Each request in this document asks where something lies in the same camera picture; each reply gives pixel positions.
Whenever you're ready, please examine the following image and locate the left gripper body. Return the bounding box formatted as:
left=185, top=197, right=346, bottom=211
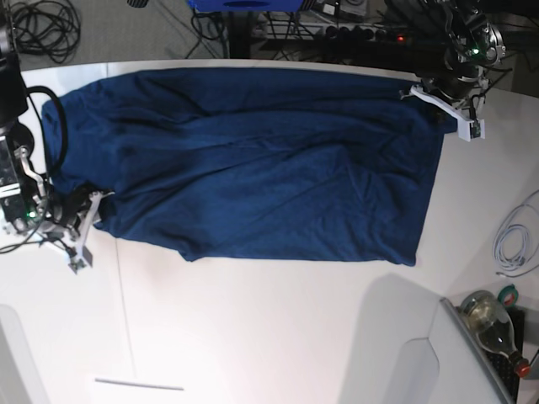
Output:
left=420, top=69, right=490, bottom=112

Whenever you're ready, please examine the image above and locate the black power strip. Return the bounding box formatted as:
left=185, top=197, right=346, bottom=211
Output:
left=324, top=25, right=414, bottom=45

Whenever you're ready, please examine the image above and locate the white coiled cable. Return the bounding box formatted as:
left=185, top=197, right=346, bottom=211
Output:
left=493, top=200, right=539, bottom=279

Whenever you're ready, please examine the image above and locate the blue box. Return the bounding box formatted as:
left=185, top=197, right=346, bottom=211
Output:
left=188, top=0, right=303, bottom=13

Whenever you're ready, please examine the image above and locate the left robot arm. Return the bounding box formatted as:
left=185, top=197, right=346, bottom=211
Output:
left=385, top=1, right=507, bottom=110

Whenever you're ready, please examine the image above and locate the black tray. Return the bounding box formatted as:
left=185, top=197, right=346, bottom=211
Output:
left=485, top=307, right=526, bottom=402

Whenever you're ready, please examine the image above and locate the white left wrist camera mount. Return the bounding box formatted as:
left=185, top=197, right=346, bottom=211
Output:
left=399, top=84, right=486, bottom=141

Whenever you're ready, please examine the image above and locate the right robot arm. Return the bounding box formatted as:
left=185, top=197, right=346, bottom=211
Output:
left=1, top=1, right=104, bottom=241

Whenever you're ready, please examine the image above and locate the clear plastic bottle red cap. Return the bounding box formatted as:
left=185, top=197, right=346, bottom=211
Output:
left=460, top=290, right=531, bottom=378

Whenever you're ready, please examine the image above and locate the green tape roll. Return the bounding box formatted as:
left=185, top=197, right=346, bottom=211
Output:
left=497, top=284, right=520, bottom=308

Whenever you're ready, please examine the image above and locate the blue t-shirt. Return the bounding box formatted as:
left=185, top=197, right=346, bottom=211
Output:
left=41, top=68, right=456, bottom=266

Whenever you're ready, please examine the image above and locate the black coiled cable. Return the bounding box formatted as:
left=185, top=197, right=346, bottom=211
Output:
left=8, top=0, right=82, bottom=65

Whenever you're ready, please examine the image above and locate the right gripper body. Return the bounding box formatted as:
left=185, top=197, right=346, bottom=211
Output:
left=40, top=187, right=95, bottom=236

